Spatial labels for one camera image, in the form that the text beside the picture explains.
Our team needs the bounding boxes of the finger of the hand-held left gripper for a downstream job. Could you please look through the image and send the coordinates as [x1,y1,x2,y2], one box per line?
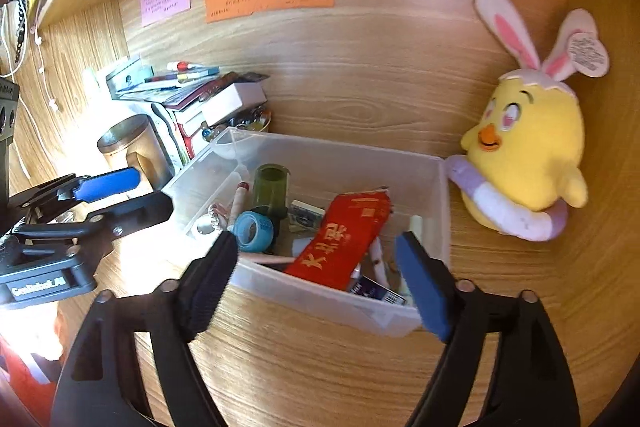
[9,167,142,219]
[11,191,175,259]

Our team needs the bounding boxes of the red envelope packet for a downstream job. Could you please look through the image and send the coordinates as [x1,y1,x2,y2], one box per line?
[284,189,392,292]

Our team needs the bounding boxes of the white rectangular box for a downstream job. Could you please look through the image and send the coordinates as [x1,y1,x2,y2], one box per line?
[200,84,268,128]

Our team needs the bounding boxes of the cream stick pen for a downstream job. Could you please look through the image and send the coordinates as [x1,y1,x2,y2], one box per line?
[227,181,251,233]

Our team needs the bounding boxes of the yellow chick plush toy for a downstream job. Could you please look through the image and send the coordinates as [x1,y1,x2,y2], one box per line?
[446,0,612,242]

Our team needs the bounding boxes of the clear plastic storage box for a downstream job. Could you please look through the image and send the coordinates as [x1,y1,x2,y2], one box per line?
[161,127,452,339]

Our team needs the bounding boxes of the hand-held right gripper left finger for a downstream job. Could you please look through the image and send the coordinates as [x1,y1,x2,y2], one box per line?
[50,231,238,427]

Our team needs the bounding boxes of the braided rope bracelet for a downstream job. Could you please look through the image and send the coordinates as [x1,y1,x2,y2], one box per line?
[207,203,231,233]

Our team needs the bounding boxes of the dark green pump bottle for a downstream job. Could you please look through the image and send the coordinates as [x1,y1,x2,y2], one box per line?
[252,163,291,220]

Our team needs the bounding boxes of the red white carton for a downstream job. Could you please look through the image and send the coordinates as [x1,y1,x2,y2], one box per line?
[175,117,211,168]

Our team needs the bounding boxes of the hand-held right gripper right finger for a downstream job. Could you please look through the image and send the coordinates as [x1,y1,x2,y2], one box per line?
[396,231,581,427]

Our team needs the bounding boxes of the brown wooden mug lid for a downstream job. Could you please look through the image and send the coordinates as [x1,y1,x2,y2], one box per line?
[96,114,151,156]

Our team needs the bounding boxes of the white beaded string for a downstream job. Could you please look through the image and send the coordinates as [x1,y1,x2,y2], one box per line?
[32,0,63,112]

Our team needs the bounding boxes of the stack of books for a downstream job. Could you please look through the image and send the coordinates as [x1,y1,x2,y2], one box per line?
[106,57,271,168]

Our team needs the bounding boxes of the teal tape roll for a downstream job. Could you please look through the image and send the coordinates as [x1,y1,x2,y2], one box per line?
[234,206,278,253]

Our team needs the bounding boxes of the light green marker pen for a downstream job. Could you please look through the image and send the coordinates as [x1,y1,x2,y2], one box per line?
[400,215,426,308]

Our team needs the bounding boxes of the beige mug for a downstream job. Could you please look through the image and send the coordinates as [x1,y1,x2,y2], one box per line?
[96,114,173,190]

